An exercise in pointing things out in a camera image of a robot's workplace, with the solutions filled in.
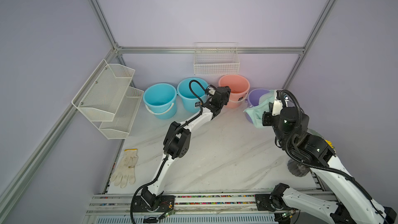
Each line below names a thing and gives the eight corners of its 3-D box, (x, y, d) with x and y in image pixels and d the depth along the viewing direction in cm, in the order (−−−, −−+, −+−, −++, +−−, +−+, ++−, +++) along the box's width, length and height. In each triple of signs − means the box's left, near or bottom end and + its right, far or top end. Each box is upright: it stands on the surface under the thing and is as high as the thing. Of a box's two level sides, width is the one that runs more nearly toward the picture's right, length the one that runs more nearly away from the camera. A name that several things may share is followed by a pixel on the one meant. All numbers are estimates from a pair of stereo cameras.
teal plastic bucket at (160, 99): (146, 124, 105) (138, 107, 91) (153, 100, 119) (147, 83, 105) (177, 124, 105) (173, 107, 91) (180, 100, 119) (177, 83, 105)
